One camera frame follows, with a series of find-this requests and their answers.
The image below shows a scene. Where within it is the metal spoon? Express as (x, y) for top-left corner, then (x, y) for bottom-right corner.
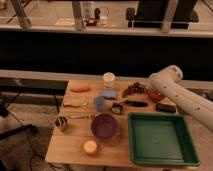
(68, 114), (94, 119)

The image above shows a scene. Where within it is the red bowl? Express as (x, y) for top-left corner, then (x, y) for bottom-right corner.
(147, 89), (165, 102)

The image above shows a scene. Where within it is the wooden table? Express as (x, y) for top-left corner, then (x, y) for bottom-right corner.
(46, 80), (197, 169)

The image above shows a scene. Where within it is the dark grape bunch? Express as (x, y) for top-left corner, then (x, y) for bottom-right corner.
(122, 82), (145, 98)

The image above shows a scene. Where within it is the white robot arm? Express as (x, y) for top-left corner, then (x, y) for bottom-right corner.
(149, 65), (213, 132)

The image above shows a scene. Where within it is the purple bowl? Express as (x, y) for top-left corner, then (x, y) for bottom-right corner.
(90, 114), (119, 139)

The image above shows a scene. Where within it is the green plastic tray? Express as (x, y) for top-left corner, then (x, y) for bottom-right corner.
(128, 113), (200, 167)

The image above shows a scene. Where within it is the black handled tool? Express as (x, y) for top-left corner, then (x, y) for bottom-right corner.
(123, 100), (148, 107)

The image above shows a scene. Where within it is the black rectangular block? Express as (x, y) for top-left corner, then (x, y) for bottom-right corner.
(156, 103), (176, 113)

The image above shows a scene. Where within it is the small black white box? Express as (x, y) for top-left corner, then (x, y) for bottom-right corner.
(111, 103), (123, 115)

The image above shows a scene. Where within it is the yellow round fruit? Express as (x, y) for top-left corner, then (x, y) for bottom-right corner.
(83, 140), (98, 155)

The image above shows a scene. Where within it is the blue towel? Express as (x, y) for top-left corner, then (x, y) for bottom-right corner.
(101, 90), (117, 99)

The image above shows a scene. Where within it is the orange carrot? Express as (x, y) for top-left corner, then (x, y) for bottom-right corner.
(70, 85), (91, 93)

